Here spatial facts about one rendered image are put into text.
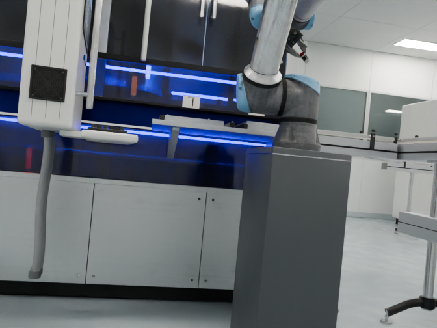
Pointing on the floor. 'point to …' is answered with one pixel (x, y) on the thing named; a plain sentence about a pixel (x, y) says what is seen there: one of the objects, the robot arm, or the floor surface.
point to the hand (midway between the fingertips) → (300, 52)
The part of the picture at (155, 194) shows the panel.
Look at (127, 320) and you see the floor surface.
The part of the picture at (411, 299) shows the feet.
